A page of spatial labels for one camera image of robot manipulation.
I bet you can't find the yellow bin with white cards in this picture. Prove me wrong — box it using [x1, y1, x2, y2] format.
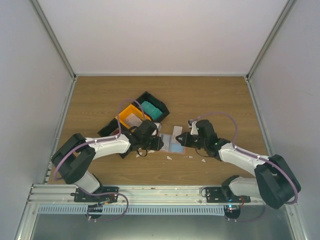
[119, 104, 152, 129]

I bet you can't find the grey slotted cable duct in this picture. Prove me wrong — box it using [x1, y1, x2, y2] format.
[38, 204, 225, 216]

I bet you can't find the black bin with red cards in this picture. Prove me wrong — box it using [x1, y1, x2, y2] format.
[97, 118, 129, 159]

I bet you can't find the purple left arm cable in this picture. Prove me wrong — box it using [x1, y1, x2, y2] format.
[53, 98, 147, 181]

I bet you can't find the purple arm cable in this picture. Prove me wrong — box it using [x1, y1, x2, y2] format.
[189, 111, 301, 205]
[53, 98, 147, 181]

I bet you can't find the aluminium front rail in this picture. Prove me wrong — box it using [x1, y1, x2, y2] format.
[27, 184, 298, 205]

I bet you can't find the black bin with teal cards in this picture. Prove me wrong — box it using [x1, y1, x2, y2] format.
[136, 91, 170, 123]

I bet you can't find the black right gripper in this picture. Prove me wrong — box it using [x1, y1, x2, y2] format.
[176, 132, 207, 149]

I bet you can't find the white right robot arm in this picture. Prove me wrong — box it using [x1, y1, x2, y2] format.
[175, 119, 301, 209]

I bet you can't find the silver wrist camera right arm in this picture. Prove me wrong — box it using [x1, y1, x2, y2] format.
[188, 119, 199, 135]

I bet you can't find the stack of teal cards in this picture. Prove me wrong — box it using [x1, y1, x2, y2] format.
[140, 101, 163, 122]

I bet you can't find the white credit card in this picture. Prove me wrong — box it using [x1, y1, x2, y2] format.
[172, 125, 183, 137]

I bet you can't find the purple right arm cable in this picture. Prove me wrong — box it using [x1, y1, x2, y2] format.
[189, 111, 301, 205]

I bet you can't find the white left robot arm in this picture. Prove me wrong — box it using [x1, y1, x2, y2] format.
[51, 119, 164, 202]

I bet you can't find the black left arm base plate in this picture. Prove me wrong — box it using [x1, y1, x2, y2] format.
[70, 186, 119, 203]

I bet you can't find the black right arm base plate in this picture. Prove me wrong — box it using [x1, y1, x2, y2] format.
[199, 186, 251, 204]

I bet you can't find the stack of white cards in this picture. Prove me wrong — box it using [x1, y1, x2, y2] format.
[124, 113, 143, 128]

